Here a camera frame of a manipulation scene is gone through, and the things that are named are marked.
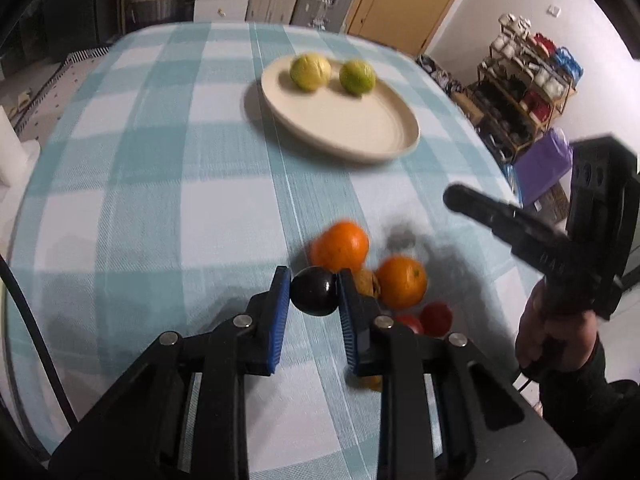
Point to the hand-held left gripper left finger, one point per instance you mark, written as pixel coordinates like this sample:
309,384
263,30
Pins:
280,320

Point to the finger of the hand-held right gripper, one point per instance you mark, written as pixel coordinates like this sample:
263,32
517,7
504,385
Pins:
480,207

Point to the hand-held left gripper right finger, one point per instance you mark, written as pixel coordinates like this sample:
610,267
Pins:
347,320

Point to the dark purple plum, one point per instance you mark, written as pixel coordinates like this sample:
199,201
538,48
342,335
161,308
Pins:
312,292

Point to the red tomato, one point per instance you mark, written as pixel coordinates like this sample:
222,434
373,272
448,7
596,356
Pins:
437,317
407,322

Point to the orange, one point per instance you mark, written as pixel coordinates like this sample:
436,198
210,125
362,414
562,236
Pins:
402,282
340,247

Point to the cream round plate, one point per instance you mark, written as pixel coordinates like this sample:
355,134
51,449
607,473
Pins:
340,120

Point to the person's right hand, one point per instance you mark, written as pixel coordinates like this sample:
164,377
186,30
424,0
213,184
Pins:
555,340

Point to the cardboard box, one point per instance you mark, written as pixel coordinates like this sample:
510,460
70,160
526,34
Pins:
550,202

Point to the purple bag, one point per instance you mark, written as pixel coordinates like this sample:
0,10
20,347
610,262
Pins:
545,160

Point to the wooden shoe rack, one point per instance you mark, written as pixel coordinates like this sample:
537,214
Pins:
525,95

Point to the group of sneakers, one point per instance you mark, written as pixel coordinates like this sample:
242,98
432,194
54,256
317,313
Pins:
440,75

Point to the green lime right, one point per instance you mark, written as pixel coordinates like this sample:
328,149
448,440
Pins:
357,76

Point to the teal white checked tablecloth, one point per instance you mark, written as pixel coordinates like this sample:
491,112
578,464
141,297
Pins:
150,160

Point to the yellow guava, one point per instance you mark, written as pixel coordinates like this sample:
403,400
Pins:
310,71

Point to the yellow wooden door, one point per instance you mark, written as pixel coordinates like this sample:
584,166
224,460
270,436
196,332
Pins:
405,0

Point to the patterned floor rug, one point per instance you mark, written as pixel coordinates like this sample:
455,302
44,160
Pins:
50,75

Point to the white wall switch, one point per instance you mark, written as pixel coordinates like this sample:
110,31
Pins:
554,10

